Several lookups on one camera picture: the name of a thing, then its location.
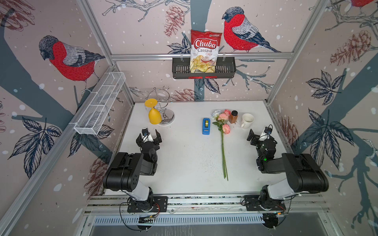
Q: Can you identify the pink artificial flower bouquet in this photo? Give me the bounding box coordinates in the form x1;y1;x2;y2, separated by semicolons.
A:
212;110;231;181

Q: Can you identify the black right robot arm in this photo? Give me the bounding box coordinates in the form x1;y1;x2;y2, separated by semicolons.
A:
247;127;329;202

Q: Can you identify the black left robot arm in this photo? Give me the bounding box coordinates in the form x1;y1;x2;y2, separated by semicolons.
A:
102;128;162;205

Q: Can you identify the blue tape dispenser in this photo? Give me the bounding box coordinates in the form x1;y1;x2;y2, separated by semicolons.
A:
202;118;211;135

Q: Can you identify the white ceramic mug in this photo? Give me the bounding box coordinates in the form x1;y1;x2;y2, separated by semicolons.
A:
240;113;255;129

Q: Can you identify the yellow upside-down wine glass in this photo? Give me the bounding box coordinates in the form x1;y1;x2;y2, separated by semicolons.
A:
145;98;162;125

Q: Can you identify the brown spice bottle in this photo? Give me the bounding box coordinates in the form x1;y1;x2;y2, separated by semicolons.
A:
229;110;238;124

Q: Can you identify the chrome wine glass rack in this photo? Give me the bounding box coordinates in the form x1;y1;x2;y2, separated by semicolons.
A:
146;86;175;126

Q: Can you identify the Chuba cassava chips bag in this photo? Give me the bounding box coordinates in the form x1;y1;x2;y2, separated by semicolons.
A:
190;30;222;73

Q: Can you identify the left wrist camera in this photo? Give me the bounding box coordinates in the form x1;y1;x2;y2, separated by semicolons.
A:
141;127;154;143

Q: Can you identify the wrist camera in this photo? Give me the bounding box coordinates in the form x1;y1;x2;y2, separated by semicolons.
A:
259;125;273;141
141;127;154;143

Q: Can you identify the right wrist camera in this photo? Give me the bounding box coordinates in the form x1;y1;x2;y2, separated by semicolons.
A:
259;125;273;141

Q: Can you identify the white wire mesh shelf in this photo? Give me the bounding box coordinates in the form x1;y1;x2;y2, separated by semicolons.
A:
74;72;126;135

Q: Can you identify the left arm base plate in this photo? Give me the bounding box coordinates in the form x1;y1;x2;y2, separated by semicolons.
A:
127;196;168;213

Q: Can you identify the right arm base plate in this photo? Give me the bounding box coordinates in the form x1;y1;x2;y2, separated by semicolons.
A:
243;195;286;212

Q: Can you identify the black wire wall basket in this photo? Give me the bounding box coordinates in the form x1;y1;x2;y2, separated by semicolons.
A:
172;57;236;79

